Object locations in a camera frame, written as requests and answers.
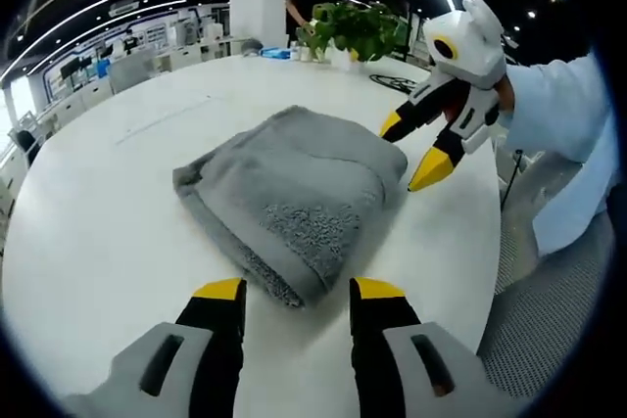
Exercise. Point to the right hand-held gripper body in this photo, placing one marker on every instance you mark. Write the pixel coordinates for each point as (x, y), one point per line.
(475, 51)

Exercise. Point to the green potted plant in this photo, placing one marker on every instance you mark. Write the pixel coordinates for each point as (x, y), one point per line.
(362, 29)

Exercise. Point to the blue packet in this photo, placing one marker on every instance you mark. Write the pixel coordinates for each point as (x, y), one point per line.
(274, 52)

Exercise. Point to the grey round object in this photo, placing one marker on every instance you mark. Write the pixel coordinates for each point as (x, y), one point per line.
(250, 45)

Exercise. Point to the black-backed office chair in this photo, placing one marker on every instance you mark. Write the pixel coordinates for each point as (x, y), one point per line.
(27, 141)

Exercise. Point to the grey towel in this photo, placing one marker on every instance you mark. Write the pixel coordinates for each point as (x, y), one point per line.
(294, 178)

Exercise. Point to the person's right hand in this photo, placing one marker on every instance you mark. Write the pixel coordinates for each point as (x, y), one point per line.
(507, 95)

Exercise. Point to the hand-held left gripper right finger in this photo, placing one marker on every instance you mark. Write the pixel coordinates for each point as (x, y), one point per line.
(377, 339)

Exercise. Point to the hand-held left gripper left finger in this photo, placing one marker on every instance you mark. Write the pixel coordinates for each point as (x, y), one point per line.
(215, 330)

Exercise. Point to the white low cabinets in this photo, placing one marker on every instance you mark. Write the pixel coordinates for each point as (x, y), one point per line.
(78, 100)

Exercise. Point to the white table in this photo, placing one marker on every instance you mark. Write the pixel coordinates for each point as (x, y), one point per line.
(98, 222)

